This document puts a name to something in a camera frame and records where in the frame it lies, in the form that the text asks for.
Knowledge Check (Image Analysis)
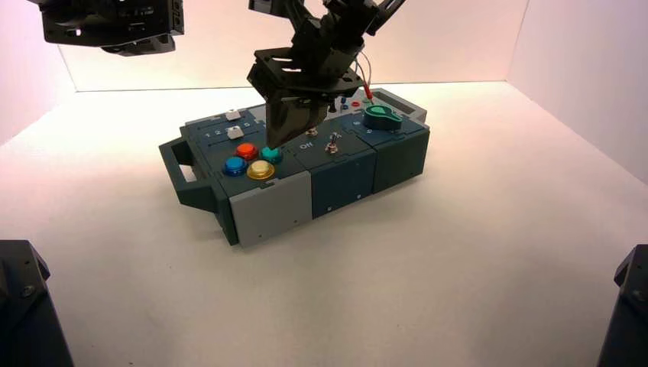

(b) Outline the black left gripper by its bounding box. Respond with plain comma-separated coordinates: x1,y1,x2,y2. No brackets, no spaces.
28,0,185,57

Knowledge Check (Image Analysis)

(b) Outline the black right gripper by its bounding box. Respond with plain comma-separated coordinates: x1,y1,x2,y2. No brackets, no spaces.
246,12,367,151

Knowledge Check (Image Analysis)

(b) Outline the yellow round push button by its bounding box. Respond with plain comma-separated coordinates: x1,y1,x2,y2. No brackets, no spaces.
247,160,277,181

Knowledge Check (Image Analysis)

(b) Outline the blue round push button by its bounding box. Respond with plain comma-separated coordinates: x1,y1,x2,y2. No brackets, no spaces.
223,156,249,177

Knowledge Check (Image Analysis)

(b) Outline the green rotary knob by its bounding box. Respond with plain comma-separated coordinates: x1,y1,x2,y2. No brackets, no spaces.
364,105,404,132

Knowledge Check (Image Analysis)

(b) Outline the teal and grey control box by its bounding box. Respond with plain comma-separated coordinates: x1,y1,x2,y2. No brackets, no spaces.
158,86,431,248

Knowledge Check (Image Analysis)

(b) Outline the red banana plug cable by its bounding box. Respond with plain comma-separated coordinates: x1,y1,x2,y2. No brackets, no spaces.
354,50,374,101

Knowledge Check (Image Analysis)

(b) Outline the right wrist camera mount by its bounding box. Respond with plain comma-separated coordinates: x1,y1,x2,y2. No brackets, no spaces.
248,0,305,21

